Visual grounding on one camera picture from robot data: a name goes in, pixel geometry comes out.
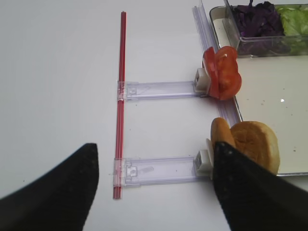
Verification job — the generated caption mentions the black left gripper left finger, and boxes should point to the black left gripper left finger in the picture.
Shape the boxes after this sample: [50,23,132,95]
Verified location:
[0,143,99,231]

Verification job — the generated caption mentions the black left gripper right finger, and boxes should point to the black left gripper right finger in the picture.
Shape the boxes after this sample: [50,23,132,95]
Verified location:
[213,142,308,231]

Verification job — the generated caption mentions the bun bottom half white cut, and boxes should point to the bun bottom half white cut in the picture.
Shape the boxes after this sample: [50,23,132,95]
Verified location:
[231,121,280,175]

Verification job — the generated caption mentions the white tomato pusher block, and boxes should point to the white tomato pusher block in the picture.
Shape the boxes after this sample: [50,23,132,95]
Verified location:
[193,68,211,94]

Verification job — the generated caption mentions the green lettuce pieces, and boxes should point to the green lettuce pieces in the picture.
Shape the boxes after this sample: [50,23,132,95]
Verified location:
[276,5,308,54]

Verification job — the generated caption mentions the white left bun pusher block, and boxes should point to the white left bun pusher block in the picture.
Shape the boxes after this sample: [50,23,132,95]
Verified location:
[193,139,214,179]

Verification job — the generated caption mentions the left red plastic strip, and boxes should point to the left red plastic strip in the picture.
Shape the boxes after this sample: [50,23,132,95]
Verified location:
[113,11,127,200]

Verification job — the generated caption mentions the white metal tray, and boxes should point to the white metal tray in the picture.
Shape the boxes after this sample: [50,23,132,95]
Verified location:
[208,4,308,178]

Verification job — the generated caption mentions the clear plastic salad container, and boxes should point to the clear plastic salad container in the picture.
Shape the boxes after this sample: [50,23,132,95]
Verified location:
[223,0,308,57]

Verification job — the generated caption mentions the purple cabbage shreds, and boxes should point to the purple cabbage shreds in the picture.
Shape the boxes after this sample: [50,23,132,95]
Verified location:
[231,0,284,38]

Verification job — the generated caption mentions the clear left bun slide rail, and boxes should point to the clear left bun slide rail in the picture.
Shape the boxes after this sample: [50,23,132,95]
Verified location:
[121,156,209,187]

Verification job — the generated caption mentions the bun bottom half on rail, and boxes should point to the bun bottom half on rail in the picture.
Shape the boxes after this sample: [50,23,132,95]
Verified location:
[211,117,236,149]

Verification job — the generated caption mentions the clear tomato slide rail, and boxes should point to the clear tomato slide rail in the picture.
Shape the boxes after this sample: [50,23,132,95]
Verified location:
[124,81,208,101]

